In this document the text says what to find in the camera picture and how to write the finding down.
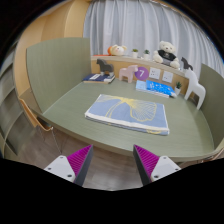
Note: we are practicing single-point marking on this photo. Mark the dark blue book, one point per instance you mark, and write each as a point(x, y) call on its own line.
point(95, 78)

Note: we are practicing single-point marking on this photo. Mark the blue towel with yellow leaf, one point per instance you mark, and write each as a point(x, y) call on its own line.
point(126, 113)

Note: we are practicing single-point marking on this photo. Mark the cream and orange plush toy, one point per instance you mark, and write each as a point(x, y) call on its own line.
point(117, 50)

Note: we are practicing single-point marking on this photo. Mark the small plant in white pot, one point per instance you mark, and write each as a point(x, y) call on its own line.
point(135, 54)
point(178, 90)
point(146, 55)

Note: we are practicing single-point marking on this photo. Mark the bright blue book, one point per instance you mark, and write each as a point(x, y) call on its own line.
point(160, 88)

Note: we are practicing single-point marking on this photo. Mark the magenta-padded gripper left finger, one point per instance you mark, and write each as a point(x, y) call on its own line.
point(63, 166)

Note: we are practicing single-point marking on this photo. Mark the grey shelf unit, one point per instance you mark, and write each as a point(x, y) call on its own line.
point(10, 110)

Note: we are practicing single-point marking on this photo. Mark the pink horse figure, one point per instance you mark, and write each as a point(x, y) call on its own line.
point(128, 73)

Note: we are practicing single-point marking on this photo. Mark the dark grey horse figure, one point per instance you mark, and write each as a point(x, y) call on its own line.
point(106, 66)

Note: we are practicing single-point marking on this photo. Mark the small black horse figure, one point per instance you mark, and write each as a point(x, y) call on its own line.
point(186, 64)

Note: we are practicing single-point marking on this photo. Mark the large white horse figure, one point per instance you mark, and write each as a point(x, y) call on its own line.
point(195, 88)

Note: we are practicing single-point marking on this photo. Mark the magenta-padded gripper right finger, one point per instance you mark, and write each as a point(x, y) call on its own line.
point(160, 168)

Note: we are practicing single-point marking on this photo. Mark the round purple sign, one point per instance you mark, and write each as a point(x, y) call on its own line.
point(142, 74)

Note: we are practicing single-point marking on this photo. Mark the white wall socket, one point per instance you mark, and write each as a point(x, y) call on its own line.
point(154, 73)
point(167, 76)

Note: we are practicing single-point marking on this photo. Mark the wooden chair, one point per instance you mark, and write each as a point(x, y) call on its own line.
point(31, 115)

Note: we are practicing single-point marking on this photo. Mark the wooden window ledge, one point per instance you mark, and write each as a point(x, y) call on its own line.
point(133, 62)

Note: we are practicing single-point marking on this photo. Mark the white curtain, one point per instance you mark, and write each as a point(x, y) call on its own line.
point(140, 23)

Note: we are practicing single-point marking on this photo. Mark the green desk partition panel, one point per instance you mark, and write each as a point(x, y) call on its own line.
point(213, 100)
point(56, 70)

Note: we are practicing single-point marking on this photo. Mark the white teddy bear black shirt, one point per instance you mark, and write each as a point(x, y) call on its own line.
point(166, 53)

